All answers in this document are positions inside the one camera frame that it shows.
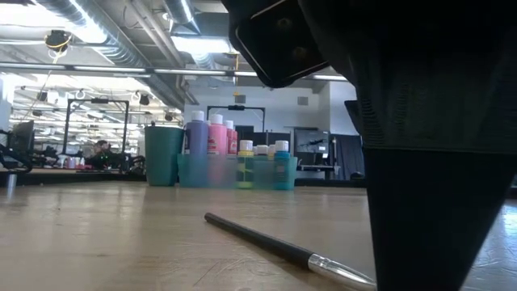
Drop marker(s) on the large blue paint bottle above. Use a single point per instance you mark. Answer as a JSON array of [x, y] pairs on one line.
[[197, 135]]

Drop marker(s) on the small cerulean blue paint bottle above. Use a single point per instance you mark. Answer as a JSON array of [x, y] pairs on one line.
[[282, 165]]

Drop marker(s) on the large pink paint bottle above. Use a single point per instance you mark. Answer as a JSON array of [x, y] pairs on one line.
[[217, 137]]

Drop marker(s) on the large red paint bottle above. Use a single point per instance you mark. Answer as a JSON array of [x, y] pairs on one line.
[[232, 141]]

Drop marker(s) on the black metal gantry frame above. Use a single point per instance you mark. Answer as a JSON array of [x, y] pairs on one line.
[[236, 107], [99, 100]]

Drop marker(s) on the dark teal plastic cup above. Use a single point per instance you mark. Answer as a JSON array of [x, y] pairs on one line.
[[163, 157]]

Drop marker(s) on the silver metal post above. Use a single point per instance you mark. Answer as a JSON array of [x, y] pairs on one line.
[[11, 182]]

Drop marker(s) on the teal translucent plastic bin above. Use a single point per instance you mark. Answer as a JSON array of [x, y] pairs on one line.
[[262, 175]]

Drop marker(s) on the long ceiling light strip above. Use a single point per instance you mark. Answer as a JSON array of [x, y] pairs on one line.
[[121, 69]]

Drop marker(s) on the dark computer monitor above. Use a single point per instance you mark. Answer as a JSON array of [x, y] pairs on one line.
[[311, 141], [22, 139]]

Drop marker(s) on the silver ventilation duct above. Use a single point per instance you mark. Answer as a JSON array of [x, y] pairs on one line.
[[133, 52]]

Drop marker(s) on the black office partition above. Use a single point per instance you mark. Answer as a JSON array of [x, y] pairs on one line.
[[266, 139]]

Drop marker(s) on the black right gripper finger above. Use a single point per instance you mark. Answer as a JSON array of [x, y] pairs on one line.
[[424, 202]]

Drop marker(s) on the person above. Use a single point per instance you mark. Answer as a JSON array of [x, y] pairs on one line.
[[101, 155]]

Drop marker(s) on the black yellow ceiling reel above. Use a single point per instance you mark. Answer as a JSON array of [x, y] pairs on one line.
[[57, 39]]

